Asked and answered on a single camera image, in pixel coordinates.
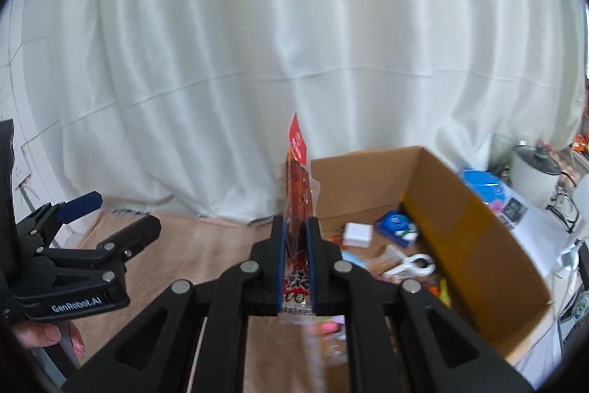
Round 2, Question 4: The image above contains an orange bead keychain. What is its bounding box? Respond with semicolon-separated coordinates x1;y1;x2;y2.
426;285;439;297

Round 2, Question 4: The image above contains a yellow green snack packet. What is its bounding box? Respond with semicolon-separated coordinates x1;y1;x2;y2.
437;278;452;308

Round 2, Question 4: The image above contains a blue knitted keychain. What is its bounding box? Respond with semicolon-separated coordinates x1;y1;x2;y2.
341;250;367;269

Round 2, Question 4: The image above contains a red sausage snack pack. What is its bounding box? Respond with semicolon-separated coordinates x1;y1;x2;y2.
281;112;318;324

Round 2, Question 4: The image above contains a person's left hand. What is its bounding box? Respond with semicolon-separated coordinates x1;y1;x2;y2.
11;321;86;358

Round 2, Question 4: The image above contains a white plastic clip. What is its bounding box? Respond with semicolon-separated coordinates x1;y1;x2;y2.
382;253;436;279

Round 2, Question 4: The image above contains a clear candy packet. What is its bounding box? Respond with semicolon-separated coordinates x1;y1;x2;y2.
304;316;349;392

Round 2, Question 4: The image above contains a white charger block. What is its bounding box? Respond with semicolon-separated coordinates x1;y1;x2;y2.
342;222;373;248

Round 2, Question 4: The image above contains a blue tape dispenser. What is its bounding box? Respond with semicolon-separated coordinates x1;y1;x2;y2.
376;210;418;248

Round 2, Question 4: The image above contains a cardboard box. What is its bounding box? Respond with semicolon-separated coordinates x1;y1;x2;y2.
311;147;552;364

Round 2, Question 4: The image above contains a white curtain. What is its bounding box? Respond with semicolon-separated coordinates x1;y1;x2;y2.
18;0;589;224

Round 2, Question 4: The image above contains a white rice cooker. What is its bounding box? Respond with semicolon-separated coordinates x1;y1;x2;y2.
509;143;562;208

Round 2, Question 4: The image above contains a wall power socket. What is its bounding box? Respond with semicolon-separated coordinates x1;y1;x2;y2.
12;145;31;189

